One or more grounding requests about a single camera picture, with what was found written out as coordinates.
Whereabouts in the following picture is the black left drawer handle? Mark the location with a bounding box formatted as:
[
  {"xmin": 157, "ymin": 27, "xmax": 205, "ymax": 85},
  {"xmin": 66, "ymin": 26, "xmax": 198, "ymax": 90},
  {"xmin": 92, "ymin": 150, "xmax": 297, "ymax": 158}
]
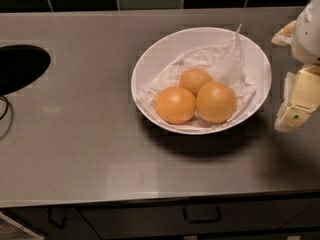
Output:
[{"xmin": 47, "ymin": 208, "xmax": 66, "ymax": 230}]

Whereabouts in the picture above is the dark drawer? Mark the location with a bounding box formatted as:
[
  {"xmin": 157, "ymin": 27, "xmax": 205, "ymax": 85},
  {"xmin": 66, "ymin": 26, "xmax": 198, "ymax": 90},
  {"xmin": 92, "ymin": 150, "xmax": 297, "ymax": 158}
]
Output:
[
  {"xmin": 4, "ymin": 207, "xmax": 101, "ymax": 240},
  {"xmin": 81, "ymin": 198, "xmax": 317, "ymax": 239}
]

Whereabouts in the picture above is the dark centre drawer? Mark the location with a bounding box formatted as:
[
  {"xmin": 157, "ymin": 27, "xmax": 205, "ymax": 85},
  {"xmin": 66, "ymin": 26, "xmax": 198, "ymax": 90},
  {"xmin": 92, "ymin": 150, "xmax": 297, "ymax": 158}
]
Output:
[{"xmin": 81, "ymin": 198, "xmax": 317, "ymax": 239}]

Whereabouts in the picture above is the orange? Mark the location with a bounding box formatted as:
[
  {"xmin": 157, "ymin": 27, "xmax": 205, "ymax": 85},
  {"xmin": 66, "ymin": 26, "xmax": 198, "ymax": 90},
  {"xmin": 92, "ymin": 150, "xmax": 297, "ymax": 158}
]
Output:
[
  {"xmin": 155, "ymin": 87, "xmax": 196, "ymax": 124},
  {"xmin": 179, "ymin": 68, "xmax": 213, "ymax": 96},
  {"xmin": 196, "ymin": 81, "xmax": 237, "ymax": 124}
]

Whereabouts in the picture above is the black cable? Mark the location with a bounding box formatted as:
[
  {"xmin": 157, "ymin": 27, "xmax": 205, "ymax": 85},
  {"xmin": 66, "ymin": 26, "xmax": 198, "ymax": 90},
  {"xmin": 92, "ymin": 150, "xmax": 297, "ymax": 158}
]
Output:
[{"xmin": 0, "ymin": 95, "xmax": 10, "ymax": 121}]

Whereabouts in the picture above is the black centre drawer handle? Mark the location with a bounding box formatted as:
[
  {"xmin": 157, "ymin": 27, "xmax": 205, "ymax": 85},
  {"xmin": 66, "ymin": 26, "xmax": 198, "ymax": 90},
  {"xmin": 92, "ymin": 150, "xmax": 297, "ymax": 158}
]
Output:
[{"xmin": 183, "ymin": 205, "xmax": 221, "ymax": 224}]

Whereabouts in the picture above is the black drawer handle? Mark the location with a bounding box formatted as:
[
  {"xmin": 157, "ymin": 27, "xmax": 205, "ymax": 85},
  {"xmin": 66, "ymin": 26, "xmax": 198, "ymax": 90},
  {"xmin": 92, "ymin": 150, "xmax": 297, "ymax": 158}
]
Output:
[
  {"xmin": 47, "ymin": 208, "xmax": 66, "ymax": 230},
  {"xmin": 183, "ymin": 205, "xmax": 221, "ymax": 224}
]

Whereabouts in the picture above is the dark left drawer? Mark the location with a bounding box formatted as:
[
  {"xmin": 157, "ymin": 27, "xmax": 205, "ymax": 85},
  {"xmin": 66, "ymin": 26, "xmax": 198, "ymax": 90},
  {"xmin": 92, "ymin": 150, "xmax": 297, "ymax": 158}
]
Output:
[{"xmin": 4, "ymin": 207, "xmax": 101, "ymax": 240}]

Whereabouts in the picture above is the white crumpled paper napkin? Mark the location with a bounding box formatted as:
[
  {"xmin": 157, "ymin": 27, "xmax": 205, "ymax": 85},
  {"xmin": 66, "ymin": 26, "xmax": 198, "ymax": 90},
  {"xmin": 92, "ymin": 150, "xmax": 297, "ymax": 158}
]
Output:
[{"xmin": 135, "ymin": 24, "xmax": 258, "ymax": 132}]

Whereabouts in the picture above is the black round object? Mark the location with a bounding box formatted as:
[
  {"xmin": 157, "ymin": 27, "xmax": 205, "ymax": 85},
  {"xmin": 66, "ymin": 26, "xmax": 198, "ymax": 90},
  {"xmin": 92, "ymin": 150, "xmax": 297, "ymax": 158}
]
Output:
[{"xmin": 0, "ymin": 45, "xmax": 51, "ymax": 95}]

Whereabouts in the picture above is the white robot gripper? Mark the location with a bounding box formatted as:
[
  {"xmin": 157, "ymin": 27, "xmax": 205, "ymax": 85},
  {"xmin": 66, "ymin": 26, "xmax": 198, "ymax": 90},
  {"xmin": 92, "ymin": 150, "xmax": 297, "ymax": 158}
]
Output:
[{"xmin": 271, "ymin": 0, "xmax": 320, "ymax": 133}]

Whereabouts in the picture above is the white ceramic bowl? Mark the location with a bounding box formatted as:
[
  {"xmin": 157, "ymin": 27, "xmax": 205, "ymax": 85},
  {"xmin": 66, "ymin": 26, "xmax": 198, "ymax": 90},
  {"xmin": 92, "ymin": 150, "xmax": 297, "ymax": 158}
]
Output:
[{"xmin": 130, "ymin": 26, "xmax": 273, "ymax": 136}]

